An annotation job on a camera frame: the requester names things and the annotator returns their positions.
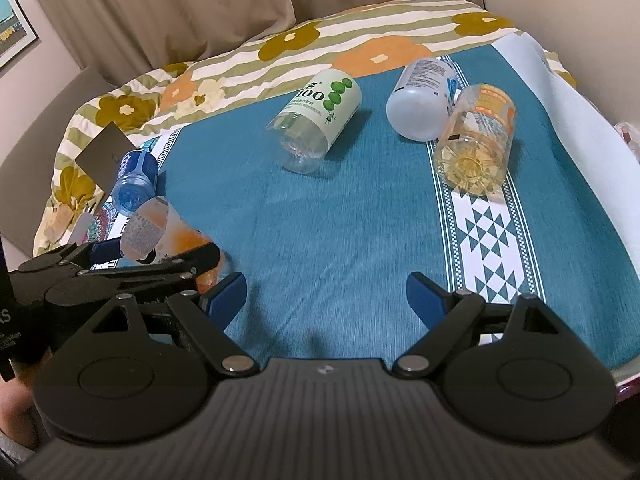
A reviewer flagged clear cup green label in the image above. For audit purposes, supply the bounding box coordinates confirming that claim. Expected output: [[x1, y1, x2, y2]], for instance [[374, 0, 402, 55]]
[[264, 67, 364, 176]]

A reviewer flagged clear cup orange fruit label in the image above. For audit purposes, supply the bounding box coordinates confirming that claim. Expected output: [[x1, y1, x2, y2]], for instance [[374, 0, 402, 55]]
[[120, 197, 227, 294]]

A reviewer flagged white plastic bottle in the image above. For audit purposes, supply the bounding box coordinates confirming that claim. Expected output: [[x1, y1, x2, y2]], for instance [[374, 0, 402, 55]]
[[385, 57, 469, 142]]

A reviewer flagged grey card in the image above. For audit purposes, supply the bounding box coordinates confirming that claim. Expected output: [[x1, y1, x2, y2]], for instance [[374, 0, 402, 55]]
[[74, 121, 132, 194]]

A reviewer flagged beige curtain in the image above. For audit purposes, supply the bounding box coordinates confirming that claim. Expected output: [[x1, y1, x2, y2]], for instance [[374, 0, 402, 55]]
[[27, 0, 487, 88]]

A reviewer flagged person's left forearm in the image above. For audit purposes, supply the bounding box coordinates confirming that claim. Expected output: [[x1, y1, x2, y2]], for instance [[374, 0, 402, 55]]
[[0, 374, 38, 447]]

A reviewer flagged framed wall picture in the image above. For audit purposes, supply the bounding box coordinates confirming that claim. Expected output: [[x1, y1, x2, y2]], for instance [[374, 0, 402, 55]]
[[0, 0, 40, 71]]

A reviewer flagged floral striped blanket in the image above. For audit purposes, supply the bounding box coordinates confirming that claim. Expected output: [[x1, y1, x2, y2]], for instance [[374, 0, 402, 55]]
[[32, 0, 581, 257]]

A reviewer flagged teal patterned blanket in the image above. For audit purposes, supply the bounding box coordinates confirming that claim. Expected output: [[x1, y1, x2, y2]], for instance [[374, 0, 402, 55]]
[[95, 32, 640, 367]]

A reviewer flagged yellow liquid plastic bottle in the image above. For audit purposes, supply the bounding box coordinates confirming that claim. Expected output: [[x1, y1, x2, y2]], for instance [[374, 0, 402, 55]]
[[433, 83, 517, 197]]

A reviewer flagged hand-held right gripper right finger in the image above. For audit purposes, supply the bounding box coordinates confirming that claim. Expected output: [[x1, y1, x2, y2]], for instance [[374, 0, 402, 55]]
[[392, 272, 569, 376]]

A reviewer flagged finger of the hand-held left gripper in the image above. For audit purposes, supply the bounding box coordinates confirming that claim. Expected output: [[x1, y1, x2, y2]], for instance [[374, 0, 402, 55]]
[[17, 241, 126, 275], [45, 242, 223, 311]]

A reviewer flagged blue label plastic bottle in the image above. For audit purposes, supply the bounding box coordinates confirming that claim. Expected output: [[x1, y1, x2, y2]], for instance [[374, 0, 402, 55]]
[[110, 149, 160, 219]]

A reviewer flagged grey headboard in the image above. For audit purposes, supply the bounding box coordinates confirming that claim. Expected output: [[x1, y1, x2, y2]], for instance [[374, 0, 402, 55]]
[[0, 64, 117, 257]]

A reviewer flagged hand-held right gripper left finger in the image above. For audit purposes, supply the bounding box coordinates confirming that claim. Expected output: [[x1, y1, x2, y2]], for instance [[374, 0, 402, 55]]
[[86, 272, 261, 376]]

